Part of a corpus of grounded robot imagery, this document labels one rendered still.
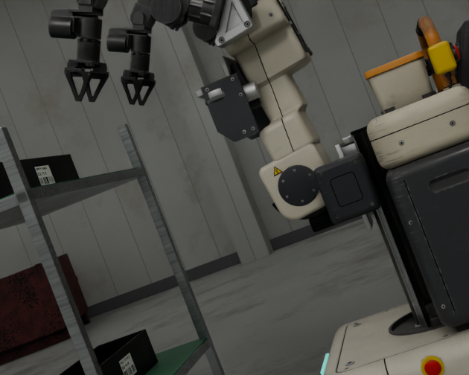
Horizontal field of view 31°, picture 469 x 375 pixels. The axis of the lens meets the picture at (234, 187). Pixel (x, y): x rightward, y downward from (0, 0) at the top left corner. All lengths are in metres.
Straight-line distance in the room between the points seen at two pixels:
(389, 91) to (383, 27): 6.46
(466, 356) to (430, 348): 0.08
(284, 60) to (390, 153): 0.40
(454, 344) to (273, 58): 0.82
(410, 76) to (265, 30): 0.37
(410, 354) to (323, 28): 6.78
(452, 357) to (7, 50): 7.95
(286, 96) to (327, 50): 6.41
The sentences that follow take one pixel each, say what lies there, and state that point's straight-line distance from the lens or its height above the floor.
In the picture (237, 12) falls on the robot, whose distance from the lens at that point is 2.04.
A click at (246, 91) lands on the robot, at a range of 2.15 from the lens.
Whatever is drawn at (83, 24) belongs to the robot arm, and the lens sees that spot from 2.14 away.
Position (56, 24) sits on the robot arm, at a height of 1.31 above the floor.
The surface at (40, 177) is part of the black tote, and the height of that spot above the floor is 1.00.
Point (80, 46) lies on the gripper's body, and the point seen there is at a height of 1.24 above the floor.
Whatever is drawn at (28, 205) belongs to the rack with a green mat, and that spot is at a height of 0.91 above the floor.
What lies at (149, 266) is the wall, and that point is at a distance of 9.04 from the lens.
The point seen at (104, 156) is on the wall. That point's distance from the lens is 9.06.
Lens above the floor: 0.79
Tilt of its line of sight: level
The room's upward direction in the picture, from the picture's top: 21 degrees counter-clockwise
